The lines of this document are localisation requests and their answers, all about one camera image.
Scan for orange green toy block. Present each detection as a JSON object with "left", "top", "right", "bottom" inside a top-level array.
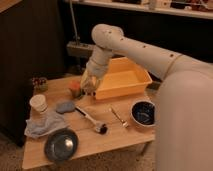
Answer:
[{"left": 69, "top": 80, "right": 83, "bottom": 98}]

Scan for blue sponge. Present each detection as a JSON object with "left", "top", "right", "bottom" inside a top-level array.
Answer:
[{"left": 55, "top": 101, "right": 75, "bottom": 114}]

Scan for grey cloth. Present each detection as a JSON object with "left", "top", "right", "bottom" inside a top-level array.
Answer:
[{"left": 24, "top": 111, "right": 68, "bottom": 139}]

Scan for purple bowl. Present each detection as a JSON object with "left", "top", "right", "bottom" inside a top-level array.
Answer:
[{"left": 131, "top": 101, "right": 155, "bottom": 127}]

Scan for dish brush with white handle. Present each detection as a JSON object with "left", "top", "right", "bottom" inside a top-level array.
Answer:
[{"left": 76, "top": 106, "right": 108, "bottom": 134}]

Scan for grey metal pole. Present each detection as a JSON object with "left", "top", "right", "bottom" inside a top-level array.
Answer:
[{"left": 69, "top": 0, "right": 80, "bottom": 45}]

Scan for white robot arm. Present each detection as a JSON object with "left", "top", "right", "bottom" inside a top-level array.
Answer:
[{"left": 81, "top": 24, "right": 213, "bottom": 171}]

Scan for white paper cup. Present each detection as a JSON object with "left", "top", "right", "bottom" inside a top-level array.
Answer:
[{"left": 29, "top": 94, "right": 48, "bottom": 113}]

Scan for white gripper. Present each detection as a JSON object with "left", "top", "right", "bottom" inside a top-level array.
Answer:
[{"left": 80, "top": 69, "right": 104, "bottom": 95}]

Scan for metal fork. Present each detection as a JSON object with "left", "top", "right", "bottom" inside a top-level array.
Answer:
[{"left": 109, "top": 107, "right": 129, "bottom": 128}]

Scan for white shelf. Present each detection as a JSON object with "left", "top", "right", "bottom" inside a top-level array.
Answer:
[{"left": 64, "top": 0, "right": 213, "bottom": 20}]

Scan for wooden table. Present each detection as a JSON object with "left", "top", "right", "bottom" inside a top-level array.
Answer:
[{"left": 22, "top": 77, "right": 155, "bottom": 169}]

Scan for yellow plastic bin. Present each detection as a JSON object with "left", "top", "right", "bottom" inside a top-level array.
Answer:
[{"left": 95, "top": 57, "right": 152, "bottom": 100}]

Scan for dark metal bowl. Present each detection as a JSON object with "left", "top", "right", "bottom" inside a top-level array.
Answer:
[{"left": 44, "top": 129, "right": 78, "bottom": 163}]

